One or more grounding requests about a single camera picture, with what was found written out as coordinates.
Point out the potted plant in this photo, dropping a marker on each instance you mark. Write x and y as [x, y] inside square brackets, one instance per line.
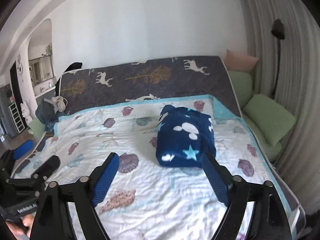
[48, 50]

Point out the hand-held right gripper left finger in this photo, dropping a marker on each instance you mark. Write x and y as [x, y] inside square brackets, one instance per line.
[105, 180]

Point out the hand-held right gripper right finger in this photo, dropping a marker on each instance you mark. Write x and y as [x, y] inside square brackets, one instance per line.
[217, 182]

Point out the white seashell print blanket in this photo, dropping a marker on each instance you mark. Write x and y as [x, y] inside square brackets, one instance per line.
[150, 205]

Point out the large green pillow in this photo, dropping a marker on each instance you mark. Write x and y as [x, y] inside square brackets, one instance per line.
[270, 117]

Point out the wall mirror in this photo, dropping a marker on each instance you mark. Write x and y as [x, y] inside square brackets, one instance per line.
[41, 70]

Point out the grey pleated curtain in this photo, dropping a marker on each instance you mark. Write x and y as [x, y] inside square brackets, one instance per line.
[300, 80]

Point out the blue star fleece garment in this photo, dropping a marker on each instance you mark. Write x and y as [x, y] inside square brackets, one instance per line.
[180, 140]

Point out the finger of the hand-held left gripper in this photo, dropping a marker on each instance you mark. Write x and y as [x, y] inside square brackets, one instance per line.
[23, 148]
[48, 165]

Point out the black lamp on stand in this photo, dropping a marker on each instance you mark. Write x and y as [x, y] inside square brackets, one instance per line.
[278, 28]

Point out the white cat figure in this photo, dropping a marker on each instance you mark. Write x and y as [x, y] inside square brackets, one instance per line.
[25, 111]

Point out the flat green cushion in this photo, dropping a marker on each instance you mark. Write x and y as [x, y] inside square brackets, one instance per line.
[265, 145]

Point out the person's left hand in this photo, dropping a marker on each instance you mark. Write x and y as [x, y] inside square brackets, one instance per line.
[27, 222]

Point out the dark deer print bedspread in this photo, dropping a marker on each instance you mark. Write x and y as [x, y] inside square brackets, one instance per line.
[150, 85]

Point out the white shelf rack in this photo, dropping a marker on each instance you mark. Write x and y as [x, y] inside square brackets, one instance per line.
[17, 117]

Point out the pink pillow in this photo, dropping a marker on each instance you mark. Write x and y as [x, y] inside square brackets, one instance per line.
[240, 60]

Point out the small green pillow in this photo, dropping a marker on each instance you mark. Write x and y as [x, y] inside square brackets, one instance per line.
[240, 87]

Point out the pile of blue clothes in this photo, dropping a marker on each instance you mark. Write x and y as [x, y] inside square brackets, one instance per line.
[45, 115]

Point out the white bag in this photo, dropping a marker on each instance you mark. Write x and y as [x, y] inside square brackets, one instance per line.
[60, 103]

